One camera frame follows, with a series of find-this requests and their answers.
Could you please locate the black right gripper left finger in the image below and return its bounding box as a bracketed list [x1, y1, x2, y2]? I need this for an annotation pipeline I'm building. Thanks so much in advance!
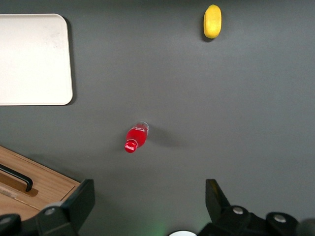
[0, 179, 95, 236]

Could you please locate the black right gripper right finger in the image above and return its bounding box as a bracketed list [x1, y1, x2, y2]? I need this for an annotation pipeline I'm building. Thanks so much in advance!
[198, 178, 300, 236]

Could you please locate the wooden drawer with black handle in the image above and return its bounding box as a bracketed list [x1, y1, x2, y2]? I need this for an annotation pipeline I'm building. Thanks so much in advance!
[0, 145, 81, 209]

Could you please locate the black metal drawer handle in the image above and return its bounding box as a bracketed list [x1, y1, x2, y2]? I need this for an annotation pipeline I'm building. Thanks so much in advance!
[0, 164, 33, 193]

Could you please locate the wooden drawer cabinet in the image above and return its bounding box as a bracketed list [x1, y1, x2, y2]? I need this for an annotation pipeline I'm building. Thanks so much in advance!
[0, 145, 81, 222]

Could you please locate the red Coca-Cola bottle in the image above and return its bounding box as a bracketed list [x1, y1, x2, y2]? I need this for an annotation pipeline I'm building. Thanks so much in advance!
[124, 121, 150, 153]

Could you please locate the cream rectangular plastic tray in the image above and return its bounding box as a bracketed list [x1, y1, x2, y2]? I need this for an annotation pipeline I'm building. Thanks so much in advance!
[0, 13, 74, 106]

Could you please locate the yellow lemon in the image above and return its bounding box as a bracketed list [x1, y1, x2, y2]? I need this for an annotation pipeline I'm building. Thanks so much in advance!
[203, 4, 222, 39]

